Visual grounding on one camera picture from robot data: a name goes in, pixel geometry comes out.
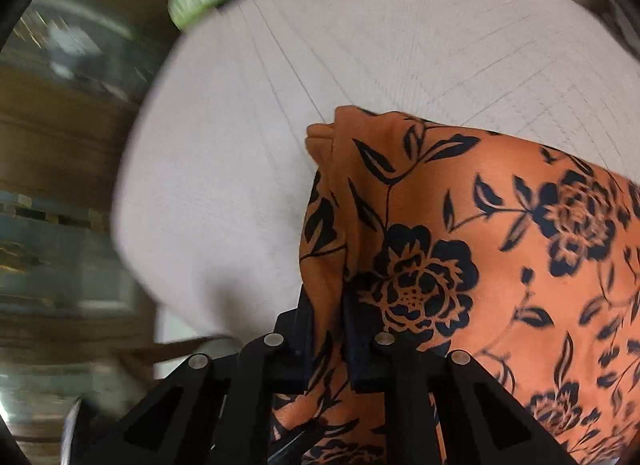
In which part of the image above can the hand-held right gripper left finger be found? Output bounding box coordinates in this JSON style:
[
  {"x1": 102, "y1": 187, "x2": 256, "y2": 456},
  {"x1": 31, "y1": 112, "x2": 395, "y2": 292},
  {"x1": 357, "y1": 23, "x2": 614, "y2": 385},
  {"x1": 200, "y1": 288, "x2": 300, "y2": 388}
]
[{"x1": 65, "y1": 289, "x2": 315, "y2": 465}]

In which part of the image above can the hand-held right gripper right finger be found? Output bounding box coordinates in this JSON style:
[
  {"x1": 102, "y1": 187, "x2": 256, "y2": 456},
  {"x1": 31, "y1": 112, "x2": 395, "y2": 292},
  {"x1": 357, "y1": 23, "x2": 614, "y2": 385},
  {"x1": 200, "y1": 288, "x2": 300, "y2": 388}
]
[{"x1": 344, "y1": 289, "x2": 577, "y2": 465}]

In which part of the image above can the orange floral blouse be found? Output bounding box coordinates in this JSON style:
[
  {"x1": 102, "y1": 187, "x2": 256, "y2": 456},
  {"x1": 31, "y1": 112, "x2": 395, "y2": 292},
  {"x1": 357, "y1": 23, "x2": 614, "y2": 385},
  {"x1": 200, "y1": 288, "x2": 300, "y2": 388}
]
[{"x1": 270, "y1": 105, "x2": 640, "y2": 465}]

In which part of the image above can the white quilted bed cover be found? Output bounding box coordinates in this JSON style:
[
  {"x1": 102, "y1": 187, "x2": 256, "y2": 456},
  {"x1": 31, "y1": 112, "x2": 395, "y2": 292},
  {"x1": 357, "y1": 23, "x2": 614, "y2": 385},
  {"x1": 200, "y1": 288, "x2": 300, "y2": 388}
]
[{"x1": 111, "y1": 0, "x2": 640, "y2": 346}]

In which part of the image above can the wooden cabinet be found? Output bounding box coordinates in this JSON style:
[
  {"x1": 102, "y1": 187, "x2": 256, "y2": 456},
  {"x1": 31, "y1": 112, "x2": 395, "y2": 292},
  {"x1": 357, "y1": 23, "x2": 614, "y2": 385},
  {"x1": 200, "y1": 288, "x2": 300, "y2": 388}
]
[{"x1": 0, "y1": 0, "x2": 181, "y2": 446}]

